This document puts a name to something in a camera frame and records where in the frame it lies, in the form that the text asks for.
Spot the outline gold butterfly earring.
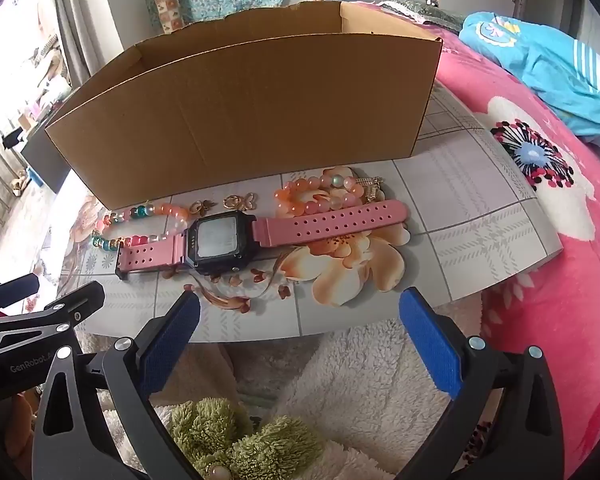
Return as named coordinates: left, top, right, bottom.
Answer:
left=223, top=192, right=258, bottom=212

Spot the white fluffy blanket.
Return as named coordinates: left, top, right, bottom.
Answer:
left=75, top=305, right=486, bottom=480

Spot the pink floral blanket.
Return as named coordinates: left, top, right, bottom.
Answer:
left=380, top=0, right=600, bottom=480

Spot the dark grey board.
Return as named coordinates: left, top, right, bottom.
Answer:
left=20, top=125, right=71, bottom=193

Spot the pink strap digital watch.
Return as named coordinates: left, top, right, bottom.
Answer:
left=115, top=199, right=412, bottom=281

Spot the brown cardboard box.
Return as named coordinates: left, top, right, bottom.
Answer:
left=45, top=1, right=443, bottom=211

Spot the orange bead bracelet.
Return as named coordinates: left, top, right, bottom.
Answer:
left=274, top=167, right=368, bottom=218

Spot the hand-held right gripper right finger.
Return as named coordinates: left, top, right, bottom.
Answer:
left=399, top=287, right=566, bottom=480

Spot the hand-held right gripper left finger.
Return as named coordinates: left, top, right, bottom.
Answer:
left=31, top=290, right=202, bottom=480

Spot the blue garment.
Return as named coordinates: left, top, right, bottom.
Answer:
left=459, top=11, right=600, bottom=151

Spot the checkered heart print tube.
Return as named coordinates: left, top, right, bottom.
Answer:
left=152, top=0, right=186, bottom=36

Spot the green lace pillow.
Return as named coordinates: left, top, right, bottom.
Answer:
left=377, top=0, right=466, bottom=28

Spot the grey curtain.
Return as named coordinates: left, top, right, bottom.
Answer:
left=50, top=0, right=121, bottom=86

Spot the green plush toy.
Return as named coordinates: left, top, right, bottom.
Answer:
left=170, top=399, right=323, bottom=480

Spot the multicolour bead bracelet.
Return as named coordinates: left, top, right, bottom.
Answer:
left=91, top=201, right=191, bottom=253

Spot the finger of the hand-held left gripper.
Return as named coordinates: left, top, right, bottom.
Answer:
left=0, top=274, right=40, bottom=318
left=0, top=282, right=106, bottom=347

